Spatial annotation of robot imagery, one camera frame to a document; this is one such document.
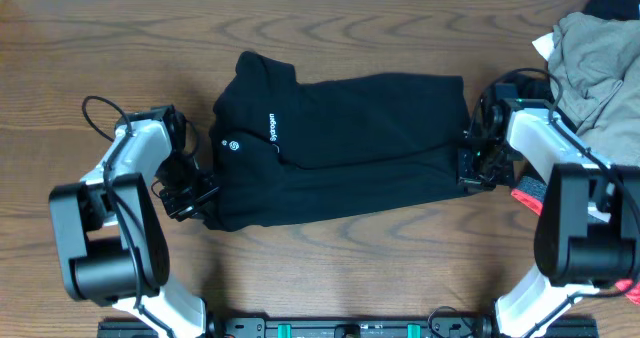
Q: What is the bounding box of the black logo shirt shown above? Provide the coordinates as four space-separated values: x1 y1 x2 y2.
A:
205 51 469 232

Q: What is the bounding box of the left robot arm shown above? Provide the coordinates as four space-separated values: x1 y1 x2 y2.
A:
48 106 209 337

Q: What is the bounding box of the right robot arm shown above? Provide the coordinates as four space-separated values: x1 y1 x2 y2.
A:
457 79 639 337

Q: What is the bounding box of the red grey garment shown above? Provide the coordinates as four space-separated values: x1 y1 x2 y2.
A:
511 175 639 305

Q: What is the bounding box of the white paper piece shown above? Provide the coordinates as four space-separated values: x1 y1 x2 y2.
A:
531 32 555 62

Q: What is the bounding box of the grey beige garment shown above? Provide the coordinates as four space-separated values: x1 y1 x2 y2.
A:
548 13 639 165

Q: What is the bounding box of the black garment at corner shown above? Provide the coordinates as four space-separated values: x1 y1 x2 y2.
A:
582 0 639 21

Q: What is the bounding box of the black mounting rail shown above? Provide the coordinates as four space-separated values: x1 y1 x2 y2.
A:
97 313 600 338

